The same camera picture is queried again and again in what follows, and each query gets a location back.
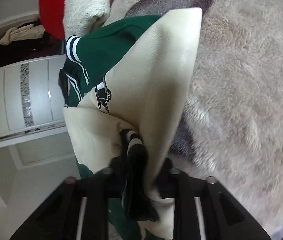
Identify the beige hanging coat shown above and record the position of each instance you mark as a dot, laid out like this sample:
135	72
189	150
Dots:
28	32

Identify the green white varsity jacket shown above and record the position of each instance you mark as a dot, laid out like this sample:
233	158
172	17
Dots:
149	86

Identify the red duvet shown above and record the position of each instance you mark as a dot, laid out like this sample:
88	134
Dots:
51	13

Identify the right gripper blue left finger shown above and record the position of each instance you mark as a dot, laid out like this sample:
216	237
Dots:
81	208

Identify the floral purple bed blanket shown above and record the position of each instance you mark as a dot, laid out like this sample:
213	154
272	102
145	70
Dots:
232	125

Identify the white folded knit sweater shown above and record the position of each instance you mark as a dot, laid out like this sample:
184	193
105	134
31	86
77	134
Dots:
83	16

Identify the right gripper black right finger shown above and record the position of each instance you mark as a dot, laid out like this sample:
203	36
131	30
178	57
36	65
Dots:
204	208

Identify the white sliding wardrobe door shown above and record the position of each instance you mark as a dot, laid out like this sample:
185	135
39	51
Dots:
30	97

